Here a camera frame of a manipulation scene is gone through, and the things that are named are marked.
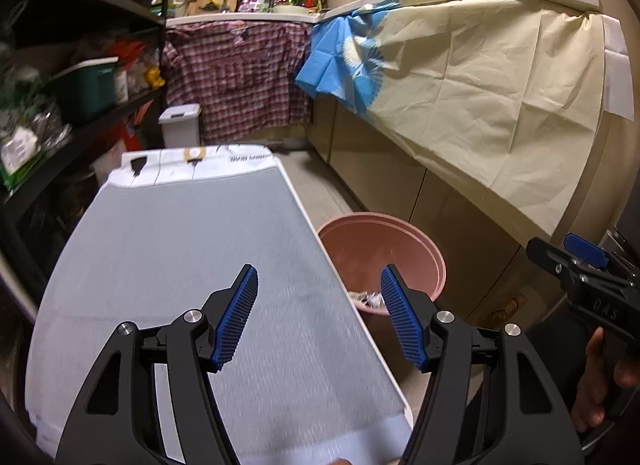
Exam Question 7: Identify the red bag on shelf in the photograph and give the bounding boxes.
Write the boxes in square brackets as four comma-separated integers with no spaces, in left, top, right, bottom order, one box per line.
[107,40,146,63]

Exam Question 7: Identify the pink plastic bucket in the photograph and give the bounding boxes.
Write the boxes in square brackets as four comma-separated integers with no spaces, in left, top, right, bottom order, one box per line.
[316,214,447,316]

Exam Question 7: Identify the person's right hand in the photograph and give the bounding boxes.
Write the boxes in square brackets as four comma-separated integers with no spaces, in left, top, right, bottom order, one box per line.
[570,327,640,433]

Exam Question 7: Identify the green and white packet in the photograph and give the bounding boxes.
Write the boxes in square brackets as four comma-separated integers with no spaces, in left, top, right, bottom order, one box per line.
[0,125,43,191]

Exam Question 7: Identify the black metal shelf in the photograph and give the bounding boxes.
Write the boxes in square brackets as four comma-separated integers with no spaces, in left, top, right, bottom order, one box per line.
[0,0,176,296]

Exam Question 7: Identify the plaid shirt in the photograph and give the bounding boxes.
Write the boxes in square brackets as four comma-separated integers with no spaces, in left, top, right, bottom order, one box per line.
[162,21,316,143]

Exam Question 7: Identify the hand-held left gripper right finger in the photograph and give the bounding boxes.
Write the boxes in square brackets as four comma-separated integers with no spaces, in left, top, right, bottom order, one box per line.
[380,265,586,465]

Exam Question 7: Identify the grey table mat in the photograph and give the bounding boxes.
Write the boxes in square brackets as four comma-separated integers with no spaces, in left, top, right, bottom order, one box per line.
[25,160,406,465]

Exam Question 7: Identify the white jar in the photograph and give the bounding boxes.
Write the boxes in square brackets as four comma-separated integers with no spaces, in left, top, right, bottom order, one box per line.
[112,68,130,105]

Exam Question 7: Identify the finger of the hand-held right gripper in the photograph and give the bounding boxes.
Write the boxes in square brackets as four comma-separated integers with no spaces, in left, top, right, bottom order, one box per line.
[526,237,581,281]
[563,233,610,268]

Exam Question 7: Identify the green storage box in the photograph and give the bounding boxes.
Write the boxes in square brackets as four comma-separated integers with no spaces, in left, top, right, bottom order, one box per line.
[50,56,121,123]

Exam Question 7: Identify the white paper sheet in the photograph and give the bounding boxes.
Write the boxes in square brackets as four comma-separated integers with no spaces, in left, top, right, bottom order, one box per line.
[602,15,636,121]

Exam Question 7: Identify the cream and blue printed cloth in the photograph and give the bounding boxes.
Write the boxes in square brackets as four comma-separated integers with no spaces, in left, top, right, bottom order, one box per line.
[294,0,608,241]

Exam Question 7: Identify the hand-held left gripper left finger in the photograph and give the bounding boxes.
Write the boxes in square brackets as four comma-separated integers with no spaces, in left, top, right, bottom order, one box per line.
[56,263,260,465]

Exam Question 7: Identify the white printed tablecloth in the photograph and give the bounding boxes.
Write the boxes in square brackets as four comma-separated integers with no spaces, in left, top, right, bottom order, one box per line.
[107,142,281,191]

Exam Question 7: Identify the white lidded bin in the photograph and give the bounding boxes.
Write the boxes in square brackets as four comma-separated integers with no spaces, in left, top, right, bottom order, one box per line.
[158,104,202,150]

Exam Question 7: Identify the beige kitchen cabinets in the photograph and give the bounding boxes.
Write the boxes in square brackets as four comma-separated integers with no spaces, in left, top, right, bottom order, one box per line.
[307,95,601,331]

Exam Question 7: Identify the red printed bag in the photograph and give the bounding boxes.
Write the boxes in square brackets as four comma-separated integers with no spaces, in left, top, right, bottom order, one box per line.
[117,110,151,153]

